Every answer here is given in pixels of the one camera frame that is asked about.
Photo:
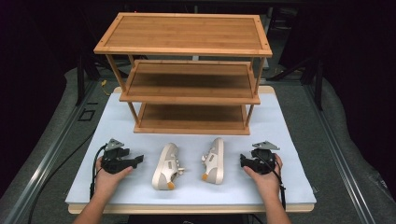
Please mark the beige sneaker with orange heel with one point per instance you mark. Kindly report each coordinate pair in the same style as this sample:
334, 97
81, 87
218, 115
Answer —
166, 169
214, 163

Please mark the black metal stand leg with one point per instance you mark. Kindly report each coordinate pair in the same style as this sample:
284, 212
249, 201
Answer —
80, 81
318, 87

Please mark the light wooden table board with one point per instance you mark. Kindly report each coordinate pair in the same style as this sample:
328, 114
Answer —
186, 208

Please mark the white table mat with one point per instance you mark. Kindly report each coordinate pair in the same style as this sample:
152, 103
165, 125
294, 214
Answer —
124, 193

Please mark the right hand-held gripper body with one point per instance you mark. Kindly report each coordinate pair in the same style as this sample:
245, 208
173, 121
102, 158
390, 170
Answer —
263, 161

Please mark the grey metal floor rail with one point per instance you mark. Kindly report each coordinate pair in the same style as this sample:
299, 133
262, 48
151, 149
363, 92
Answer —
46, 163
339, 155

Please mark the small yellow floor marker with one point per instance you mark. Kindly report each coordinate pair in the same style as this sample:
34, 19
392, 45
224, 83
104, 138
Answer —
104, 83

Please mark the person's right hand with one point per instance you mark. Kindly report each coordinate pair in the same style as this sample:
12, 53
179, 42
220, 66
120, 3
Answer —
269, 183

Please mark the person's left hand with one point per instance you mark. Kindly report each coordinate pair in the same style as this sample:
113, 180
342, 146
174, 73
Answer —
107, 182

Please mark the three-tier wooden shoe rack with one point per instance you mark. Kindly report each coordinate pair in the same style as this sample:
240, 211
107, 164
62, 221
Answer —
186, 32

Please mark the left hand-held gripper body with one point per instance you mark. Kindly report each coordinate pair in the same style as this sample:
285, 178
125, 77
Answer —
114, 160

